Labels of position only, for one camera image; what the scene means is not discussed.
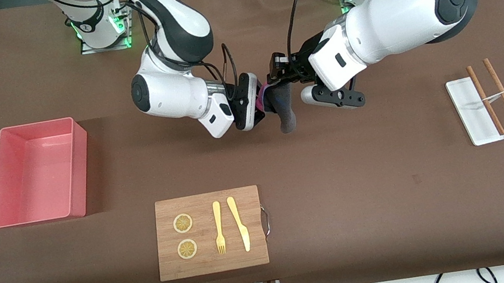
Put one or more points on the yellow plastic knife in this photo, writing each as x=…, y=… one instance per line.
x=245, y=238

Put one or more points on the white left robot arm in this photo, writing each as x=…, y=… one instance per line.
x=403, y=11

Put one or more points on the pink plastic bin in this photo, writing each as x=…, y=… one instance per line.
x=36, y=186

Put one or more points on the white rectangular tray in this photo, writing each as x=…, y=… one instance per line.
x=466, y=102

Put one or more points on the wooden cutting board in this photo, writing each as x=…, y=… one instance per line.
x=199, y=205

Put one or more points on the pink and grey cloth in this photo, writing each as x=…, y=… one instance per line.
x=285, y=111

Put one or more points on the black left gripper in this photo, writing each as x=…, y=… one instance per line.
x=301, y=61

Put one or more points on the brown table cover sheet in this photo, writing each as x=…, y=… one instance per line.
x=391, y=190

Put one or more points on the white rubber band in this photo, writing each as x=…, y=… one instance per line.
x=495, y=97

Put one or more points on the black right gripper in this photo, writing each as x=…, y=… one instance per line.
x=245, y=101

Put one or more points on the dried lemon slice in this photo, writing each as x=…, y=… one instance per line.
x=187, y=249
x=183, y=223

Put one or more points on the round wooden stick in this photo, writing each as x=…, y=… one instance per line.
x=486, y=100
x=503, y=94

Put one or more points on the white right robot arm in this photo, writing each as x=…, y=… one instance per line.
x=173, y=93

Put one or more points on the yellow plastic fork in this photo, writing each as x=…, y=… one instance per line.
x=217, y=218

